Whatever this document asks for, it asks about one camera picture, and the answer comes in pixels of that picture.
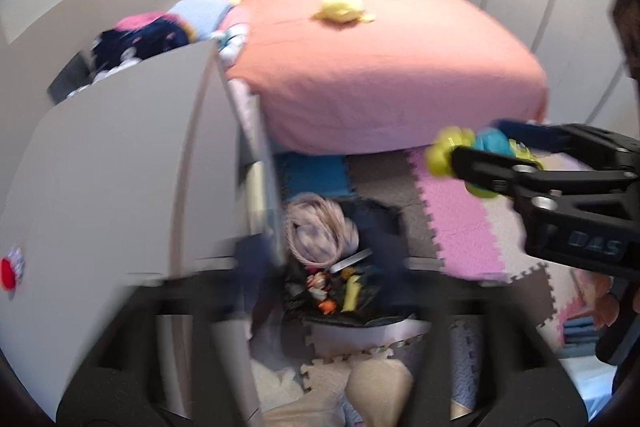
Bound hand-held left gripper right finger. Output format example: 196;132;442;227
372;212;588;427

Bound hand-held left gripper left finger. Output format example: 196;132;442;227
56;234;288;427

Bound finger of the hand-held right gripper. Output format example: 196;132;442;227
495;120;627;154
447;146;551;200

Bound blue yellow turtle toy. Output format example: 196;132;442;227
425;125;548;200

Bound small doll figurine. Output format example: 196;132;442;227
305;271;333;303

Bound black toy bin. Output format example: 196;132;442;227
280;194;433;360

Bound person's right hand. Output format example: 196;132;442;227
580;274;623;333

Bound yellow object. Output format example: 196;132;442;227
342;274;364;312

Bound foam puzzle floor mat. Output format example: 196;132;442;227
275;142;621;427

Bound metal table leg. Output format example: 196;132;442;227
245;159;281;238

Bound blue folded cloth stack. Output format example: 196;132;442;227
562;317;608;352

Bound person's leg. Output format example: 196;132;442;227
262;357;416;427

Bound dark blurred object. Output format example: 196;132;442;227
610;0;640;80

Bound bed with pink sheet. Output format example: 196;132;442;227
220;0;548;156

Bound yellow plush toy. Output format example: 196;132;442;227
312;0;376;25

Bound red plush toy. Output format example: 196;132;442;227
0;247;25;303

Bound navy printed blanket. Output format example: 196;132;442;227
90;17;193;72

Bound light blue blanket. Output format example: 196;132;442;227
167;0;241;40

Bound pink cloth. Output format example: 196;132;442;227
115;11;171;30

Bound pink coiled rope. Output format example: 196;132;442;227
285;193;361;268

